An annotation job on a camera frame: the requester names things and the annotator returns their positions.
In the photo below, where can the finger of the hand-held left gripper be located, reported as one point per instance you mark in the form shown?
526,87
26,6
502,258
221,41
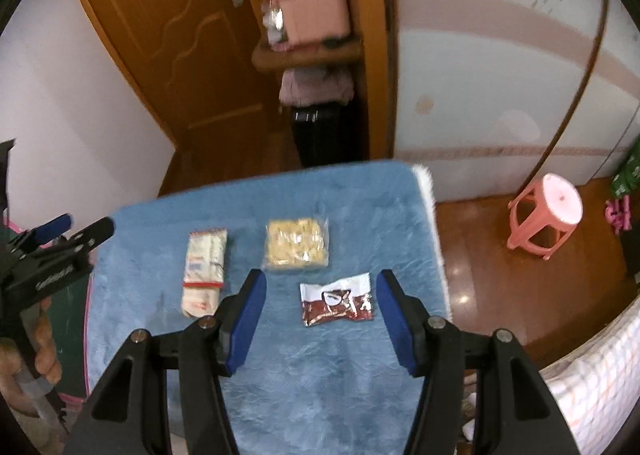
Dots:
92,235
55,226

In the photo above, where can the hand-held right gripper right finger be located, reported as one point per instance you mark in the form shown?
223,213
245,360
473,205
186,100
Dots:
397,315

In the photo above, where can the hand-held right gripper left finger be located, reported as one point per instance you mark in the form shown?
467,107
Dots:
247,315

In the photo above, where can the beige packet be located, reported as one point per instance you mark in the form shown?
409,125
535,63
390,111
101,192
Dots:
200,302

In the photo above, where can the white dark red snack packet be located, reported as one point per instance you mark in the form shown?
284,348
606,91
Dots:
337,305

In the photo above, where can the red label white packet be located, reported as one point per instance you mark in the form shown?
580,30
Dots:
205,255

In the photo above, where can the pale puffed snack packet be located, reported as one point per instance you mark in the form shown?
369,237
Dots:
297,245

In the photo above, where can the person's left hand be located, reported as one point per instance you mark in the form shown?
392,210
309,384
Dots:
47,345

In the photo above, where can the pink framed chalkboard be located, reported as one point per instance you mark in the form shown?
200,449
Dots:
72,335

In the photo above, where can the blue towel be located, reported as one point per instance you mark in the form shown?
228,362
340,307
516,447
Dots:
325,385

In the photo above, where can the pink plastic stool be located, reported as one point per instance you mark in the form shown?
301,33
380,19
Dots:
555,200

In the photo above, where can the dark clothes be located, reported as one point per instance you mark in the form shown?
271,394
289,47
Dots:
322,135

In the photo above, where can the checked bedsheet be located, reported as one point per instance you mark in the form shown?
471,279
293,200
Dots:
600,370

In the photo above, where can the wooden door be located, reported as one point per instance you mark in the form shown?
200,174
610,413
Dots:
165,35

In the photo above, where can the pink folded clothes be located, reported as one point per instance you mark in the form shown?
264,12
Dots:
315,87

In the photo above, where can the pink toy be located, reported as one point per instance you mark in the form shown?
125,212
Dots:
617,216

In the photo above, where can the wooden shelf cabinet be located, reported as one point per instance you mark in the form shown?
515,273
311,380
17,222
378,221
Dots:
372,60

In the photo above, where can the green bag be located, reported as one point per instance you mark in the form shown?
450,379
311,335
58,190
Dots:
627,175

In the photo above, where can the clear plastic bag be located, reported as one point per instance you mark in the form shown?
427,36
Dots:
274,22

